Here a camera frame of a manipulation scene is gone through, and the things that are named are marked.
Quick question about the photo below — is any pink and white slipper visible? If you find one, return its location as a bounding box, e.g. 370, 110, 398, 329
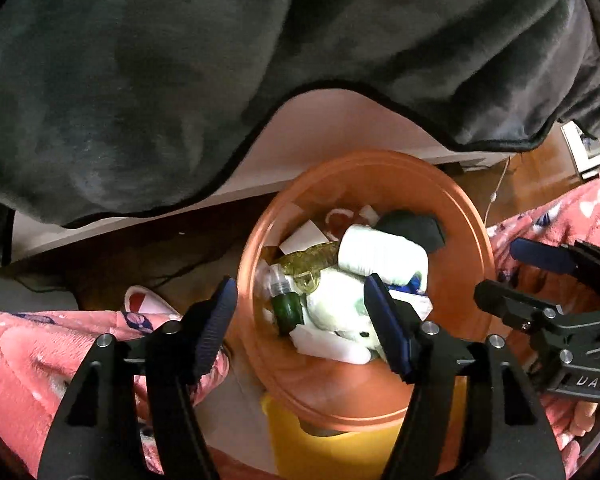
124, 285, 184, 334

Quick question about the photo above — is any white paper piece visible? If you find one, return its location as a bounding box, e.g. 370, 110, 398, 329
279, 220, 329, 257

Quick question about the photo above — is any white picture frame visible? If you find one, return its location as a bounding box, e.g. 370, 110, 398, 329
560, 121, 600, 182

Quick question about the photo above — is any thin white cord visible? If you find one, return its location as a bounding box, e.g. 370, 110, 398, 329
482, 156, 512, 227

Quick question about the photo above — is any white box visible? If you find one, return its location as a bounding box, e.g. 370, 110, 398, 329
288, 324, 372, 366

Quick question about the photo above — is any yellow plastic container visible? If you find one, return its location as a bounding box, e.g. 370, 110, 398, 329
260, 375, 469, 480

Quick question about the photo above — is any white cylindrical container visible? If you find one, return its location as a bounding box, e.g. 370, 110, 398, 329
337, 224, 430, 292

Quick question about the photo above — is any orange plastic bin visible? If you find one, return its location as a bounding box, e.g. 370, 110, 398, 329
236, 149, 497, 434

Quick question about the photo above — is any dark green small bottle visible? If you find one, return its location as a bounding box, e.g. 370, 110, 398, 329
272, 280, 307, 337

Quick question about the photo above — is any red and white wrapper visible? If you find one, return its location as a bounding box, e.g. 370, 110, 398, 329
324, 207, 354, 234

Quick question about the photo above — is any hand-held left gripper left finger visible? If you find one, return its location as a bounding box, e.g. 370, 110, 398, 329
37, 275, 239, 480

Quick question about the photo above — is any clear yellow-green bottle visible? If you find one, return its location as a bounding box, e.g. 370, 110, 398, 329
272, 241, 342, 297

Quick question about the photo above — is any black cloth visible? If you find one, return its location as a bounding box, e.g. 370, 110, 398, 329
377, 210, 447, 254

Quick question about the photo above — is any dark grey blanket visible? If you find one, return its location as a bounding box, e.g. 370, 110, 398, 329
0, 0, 600, 267

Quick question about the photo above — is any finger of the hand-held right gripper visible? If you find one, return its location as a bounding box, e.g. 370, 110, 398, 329
474, 280, 600, 347
509, 237, 600, 282

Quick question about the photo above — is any green plush toy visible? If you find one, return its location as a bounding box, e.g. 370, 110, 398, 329
304, 266, 397, 362

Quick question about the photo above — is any white bed frame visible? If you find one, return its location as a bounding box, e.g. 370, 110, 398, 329
9, 84, 487, 267

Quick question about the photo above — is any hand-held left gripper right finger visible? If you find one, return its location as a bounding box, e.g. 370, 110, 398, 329
362, 272, 566, 480

